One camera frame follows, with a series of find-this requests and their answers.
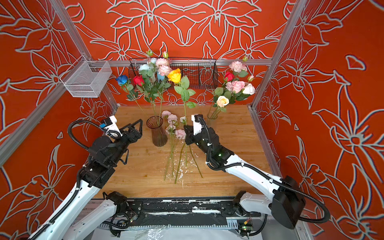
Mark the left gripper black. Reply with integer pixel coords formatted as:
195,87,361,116
110,119,143,166

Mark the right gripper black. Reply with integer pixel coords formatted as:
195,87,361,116
182,123,214,158

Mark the clear ribbed glass vase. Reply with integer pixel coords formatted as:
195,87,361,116
206,113,218,129

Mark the pink peony stem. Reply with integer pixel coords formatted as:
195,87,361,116
174,129,203,184
229,61,248,81
161,110,179,181
153,51,172,116

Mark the peach rose stem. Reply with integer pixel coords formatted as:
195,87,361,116
209,96,230,119

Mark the red rose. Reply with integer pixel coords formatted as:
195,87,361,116
133,75,157,116

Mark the blue rose stem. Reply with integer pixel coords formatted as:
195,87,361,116
116,75,149,119

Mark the pink rose stem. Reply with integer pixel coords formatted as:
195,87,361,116
226,81,246,98

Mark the white rose stem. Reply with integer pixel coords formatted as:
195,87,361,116
236,75,256,101

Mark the yellow rose stem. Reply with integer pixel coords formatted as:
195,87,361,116
168,69,197,125

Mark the red rose stem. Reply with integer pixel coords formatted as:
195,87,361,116
223,72,235,99

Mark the pale blue peony stem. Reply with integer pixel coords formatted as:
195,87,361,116
139,50,158,116

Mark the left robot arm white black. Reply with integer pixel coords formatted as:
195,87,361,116
29,116,143,240

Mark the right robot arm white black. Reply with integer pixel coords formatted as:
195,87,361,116
184,123,331,229

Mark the brown glass vase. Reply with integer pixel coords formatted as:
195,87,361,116
146,116,168,147

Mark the aluminium back crossbar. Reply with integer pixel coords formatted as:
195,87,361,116
86,58,272,67

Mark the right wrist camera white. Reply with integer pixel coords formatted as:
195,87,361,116
191,114,204,136

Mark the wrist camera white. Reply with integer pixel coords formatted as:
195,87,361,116
191,114,204,136
100,116,122,139

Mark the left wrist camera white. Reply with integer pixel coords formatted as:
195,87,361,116
100,116,122,139

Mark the clear acrylic wall box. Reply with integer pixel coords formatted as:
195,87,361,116
59,56,112,98

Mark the black wire basket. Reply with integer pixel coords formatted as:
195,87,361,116
128,56,219,90

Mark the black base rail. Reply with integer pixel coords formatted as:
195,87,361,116
116,197,263,230

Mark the aluminium frame post left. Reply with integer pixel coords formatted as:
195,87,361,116
50,0,118,113

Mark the aluminium frame post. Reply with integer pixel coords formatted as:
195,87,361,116
251,0,307,110
50,0,118,113

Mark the aluminium frame post right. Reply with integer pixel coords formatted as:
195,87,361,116
251,0,307,110

